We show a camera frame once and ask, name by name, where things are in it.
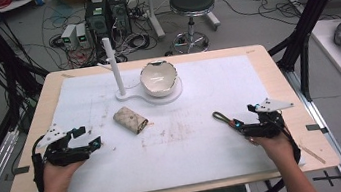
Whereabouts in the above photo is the white post stand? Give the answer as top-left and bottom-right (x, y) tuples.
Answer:
(93, 27), (186, 113)

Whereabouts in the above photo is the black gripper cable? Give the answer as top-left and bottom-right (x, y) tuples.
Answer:
(238, 115), (308, 192)
(27, 134), (54, 192)

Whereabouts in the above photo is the large black computer tower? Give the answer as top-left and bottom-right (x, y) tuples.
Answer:
(81, 0), (116, 53)

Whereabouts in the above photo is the person's left hand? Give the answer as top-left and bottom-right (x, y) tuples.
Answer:
(40, 158), (89, 192)

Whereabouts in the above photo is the white table mat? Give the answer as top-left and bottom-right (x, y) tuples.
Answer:
(15, 46), (308, 192)

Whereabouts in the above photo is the thin wooden stick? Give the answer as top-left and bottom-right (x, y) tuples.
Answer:
(298, 140), (327, 168)

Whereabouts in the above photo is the black round stool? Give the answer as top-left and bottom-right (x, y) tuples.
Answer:
(164, 0), (224, 57)

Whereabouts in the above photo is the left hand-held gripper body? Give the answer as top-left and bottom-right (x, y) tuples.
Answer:
(34, 119), (96, 170)

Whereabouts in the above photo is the black tape strip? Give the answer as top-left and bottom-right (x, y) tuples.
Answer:
(305, 121), (330, 137)
(2, 164), (33, 183)

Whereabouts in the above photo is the olive green loop strap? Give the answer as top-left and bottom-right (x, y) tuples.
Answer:
(211, 109), (233, 127)

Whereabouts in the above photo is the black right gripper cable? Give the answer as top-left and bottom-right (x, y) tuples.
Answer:
(238, 115), (308, 192)

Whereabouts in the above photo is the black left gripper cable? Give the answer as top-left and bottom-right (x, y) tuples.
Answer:
(27, 134), (54, 192)

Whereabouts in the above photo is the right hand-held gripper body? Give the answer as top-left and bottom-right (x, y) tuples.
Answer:
(236, 94), (299, 142)

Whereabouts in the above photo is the small black computer tower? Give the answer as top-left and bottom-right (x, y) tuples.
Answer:
(107, 0), (134, 39)

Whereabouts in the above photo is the tangle of floor cables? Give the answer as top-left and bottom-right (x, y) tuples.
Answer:
(33, 0), (167, 74)

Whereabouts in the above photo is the white metal table leg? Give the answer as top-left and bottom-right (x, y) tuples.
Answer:
(203, 0), (223, 33)
(144, 0), (167, 41)

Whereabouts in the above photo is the white power supply box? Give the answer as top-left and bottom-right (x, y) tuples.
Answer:
(59, 22), (81, 52)
(75, 22), (92, 50)

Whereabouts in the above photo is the white chipped bowl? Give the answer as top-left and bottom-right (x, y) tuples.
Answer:
(137, 57), (181, 101)

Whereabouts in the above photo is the person's right hand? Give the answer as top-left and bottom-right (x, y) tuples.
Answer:
(248, 129), (299, 173)

